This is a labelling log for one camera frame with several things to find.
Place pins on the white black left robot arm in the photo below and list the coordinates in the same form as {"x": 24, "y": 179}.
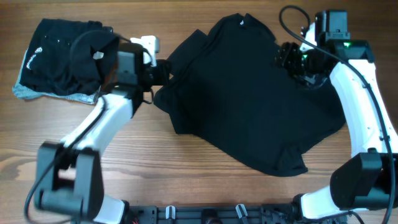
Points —
{"x": 69, "y": 177}

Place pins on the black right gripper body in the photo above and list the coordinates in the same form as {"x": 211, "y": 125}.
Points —
{"x": 301, "y": 63}

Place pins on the black t-shirt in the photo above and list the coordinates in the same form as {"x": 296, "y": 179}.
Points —
{"x": 226, "y": 89}

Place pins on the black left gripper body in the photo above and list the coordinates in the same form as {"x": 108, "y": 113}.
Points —
{"x": 154, "y": 74}

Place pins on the folded light blue jeans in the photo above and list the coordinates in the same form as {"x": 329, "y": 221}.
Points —
{"x": 22, "y": 92}

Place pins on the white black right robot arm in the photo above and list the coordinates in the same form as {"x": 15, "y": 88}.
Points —
{"x": 368, "y": 181}

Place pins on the folded black polo shirt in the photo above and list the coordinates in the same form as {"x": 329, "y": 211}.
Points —
{"x": 68, "y": 57}

